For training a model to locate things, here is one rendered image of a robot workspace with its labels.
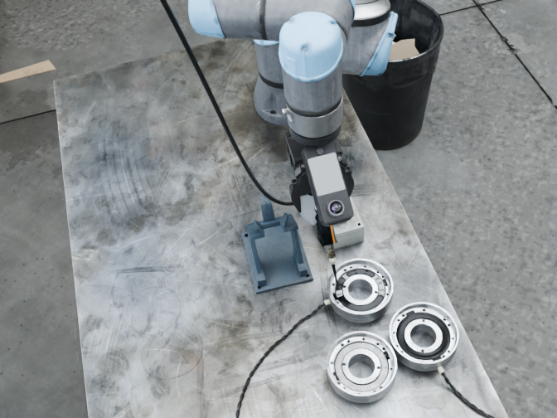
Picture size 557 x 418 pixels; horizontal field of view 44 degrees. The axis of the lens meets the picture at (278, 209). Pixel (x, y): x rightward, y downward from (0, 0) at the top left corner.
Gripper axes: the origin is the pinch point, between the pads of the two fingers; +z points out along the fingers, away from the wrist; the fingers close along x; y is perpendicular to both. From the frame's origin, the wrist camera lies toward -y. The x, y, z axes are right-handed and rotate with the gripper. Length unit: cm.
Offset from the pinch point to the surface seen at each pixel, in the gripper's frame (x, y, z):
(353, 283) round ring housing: -3.1, -5.9, 11.0
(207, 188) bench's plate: 17.1, 23.0, 13.1
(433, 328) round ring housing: -12.4, -17.4, 10.1
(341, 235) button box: -3.7, 2.8, 9.3
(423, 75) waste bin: -54, 89, 60
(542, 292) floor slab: -70, 24, 93
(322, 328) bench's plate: 3.6, -11.4, 13.1
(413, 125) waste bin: -53, 91, 84
